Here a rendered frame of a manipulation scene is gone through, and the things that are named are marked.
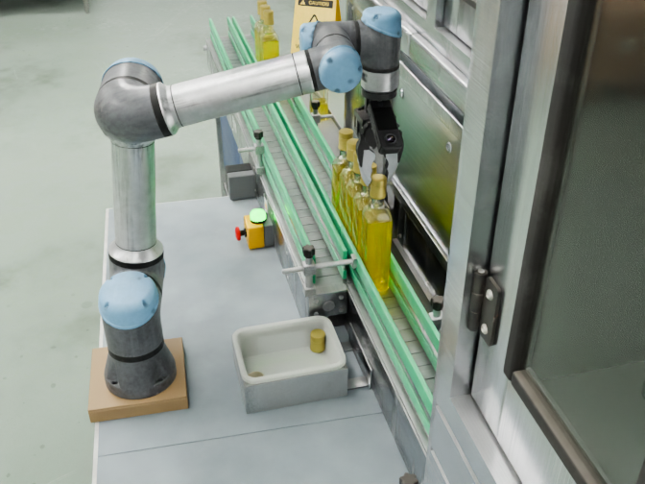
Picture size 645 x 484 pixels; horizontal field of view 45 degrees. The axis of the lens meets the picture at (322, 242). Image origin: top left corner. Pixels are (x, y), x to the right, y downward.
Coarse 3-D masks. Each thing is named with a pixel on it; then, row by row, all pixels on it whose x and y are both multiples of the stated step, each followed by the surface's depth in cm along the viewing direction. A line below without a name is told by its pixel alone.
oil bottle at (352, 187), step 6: (348, 186) 175; (354, 186) 173; (360, 186) 173; (348, 192) 175; (354, 192) 173; (348, 198) 176; (348, 204) 177; (348, 210) 178; (348, 216) 178; (348, 222) 179; (348, 228) 180; (348, 234) 181
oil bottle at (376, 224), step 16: (368, 208) 165; (384, 208) 165; (368, 224) 165; (384, 224) 165; (368, 240) 167; (384, 240) 168; (368, 256) 169; (384, 256) 170; (368, 272) 171; (384, 272) 172; (384, 288) 175
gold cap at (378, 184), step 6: (378, 174) 163; (372, 180) 161; (378, 180) 161; (384, 180) 161; (372, 186) 162; (378, 186) 161; (384, 186) 162; (372, 192) 162; (378, 192) 162; (384, 192) 162; (372, 198) 163; (378, 198) 162
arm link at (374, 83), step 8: (368, 72) 148; (392, 72) 154; (368, 80) 149; (376, 80) 148; (384, 80) 148; (392, 80) 149; (368, 88) 150; (376, 88) 149; (384, 88) 149; (392, 88) 150
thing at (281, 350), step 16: (288, 320) 173; (304, 320) 173; (320, 320) 174; (240, 336) 170; (256, 336) 172; (272, 336) 173; (288, 336) 174; (304, 336) 175; (336, 336) 168; (240, 352) 164; (256, 352) 174; (272, 352) 174; (288, 352) 174; (304, 352) 174; (336, 352) 166; (240, 368) 160; (256, 368) 170; (272, 368) 170; (288, 368) 170; (304, 368) 170; (320, 368) 160; (336, 368) 161
